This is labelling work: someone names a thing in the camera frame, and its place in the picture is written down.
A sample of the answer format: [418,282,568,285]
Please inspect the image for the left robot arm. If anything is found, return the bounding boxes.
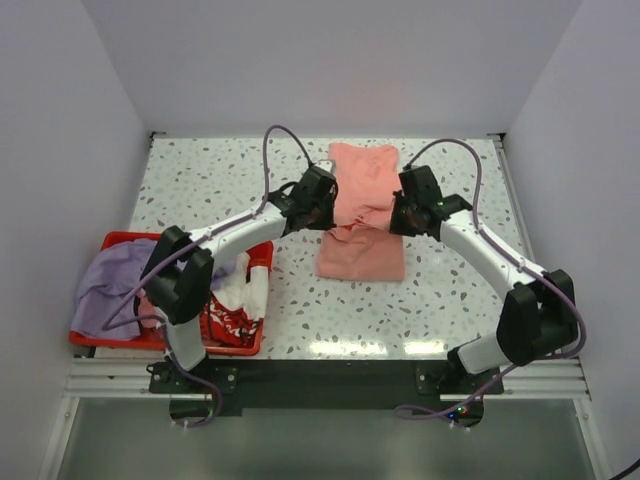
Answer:
[140,161,338,392]

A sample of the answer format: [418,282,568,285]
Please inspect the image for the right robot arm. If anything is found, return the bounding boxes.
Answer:
[390,166,579,393]

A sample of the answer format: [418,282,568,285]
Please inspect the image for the red plastic bin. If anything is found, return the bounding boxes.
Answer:
[68,231,274,356]

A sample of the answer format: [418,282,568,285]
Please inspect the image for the white red printed t shirt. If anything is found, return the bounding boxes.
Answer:
[200,252,269,345]

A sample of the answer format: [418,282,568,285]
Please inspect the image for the lavender t shirt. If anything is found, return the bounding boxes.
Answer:
[70,239,235,342]

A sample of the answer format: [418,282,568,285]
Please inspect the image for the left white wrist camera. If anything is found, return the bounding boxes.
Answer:
[315,159,336,175]

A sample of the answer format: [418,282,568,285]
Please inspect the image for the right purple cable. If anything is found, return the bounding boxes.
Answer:
[393,138,584,421]

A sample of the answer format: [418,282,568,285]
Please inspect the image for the purple cable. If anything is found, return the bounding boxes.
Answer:
[393,138,584,421]
[99,124,321,429]

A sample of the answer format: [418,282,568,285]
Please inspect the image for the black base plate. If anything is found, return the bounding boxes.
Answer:
[146,359,504,420]

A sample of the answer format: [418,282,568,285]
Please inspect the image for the aluminium frame rail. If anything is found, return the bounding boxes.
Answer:
[39,349,615,479]

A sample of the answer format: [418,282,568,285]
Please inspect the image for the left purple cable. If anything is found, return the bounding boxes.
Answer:
[99,124,321,429]

